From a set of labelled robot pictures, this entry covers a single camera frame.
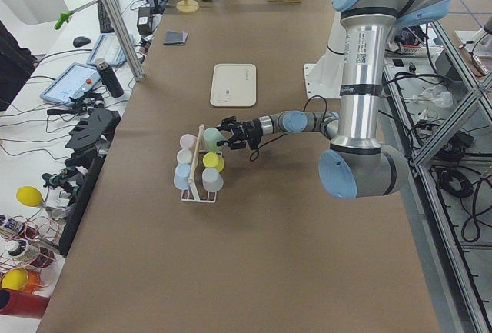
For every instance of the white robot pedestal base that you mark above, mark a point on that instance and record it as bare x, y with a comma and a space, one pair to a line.
324, 77

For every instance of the yellow plastic cup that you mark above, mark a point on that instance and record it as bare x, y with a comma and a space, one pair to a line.
213, 160

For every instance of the green plastic cup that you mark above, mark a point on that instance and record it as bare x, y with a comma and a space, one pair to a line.
212, 137

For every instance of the teach pendant tablet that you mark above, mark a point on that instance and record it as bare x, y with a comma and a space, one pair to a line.
76, 80
107, 47

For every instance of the black keyboard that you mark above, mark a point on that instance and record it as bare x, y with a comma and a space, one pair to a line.
104, 21

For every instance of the computer mouse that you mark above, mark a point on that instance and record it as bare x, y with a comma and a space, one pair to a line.
80, 41

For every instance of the cream plastic cup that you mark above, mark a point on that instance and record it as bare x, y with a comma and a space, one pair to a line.
184, 156

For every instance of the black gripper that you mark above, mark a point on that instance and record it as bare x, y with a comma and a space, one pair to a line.
251, 128

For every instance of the grey plastic cup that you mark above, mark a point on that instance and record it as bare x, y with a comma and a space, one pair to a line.
212, 180

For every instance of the folded grey cloth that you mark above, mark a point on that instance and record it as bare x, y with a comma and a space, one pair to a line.
175, 37

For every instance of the white wire cup rack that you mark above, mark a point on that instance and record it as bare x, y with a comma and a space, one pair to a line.
196, 192

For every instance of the pink plastic cup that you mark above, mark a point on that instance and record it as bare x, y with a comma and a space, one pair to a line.
188, 141

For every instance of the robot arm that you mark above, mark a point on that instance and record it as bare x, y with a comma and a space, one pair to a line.
356, 165

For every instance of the wooden cup tree stand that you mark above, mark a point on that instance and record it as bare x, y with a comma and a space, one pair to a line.
187, 6

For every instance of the blue plastic cup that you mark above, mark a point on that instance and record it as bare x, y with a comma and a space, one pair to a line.
181, 176

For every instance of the black water bottle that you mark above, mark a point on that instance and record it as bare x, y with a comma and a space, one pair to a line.
108, 78

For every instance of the aluminium frame post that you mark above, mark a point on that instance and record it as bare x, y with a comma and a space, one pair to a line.
124, 39

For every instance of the cream rabbit tray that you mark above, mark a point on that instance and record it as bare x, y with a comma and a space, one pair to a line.
234, 85

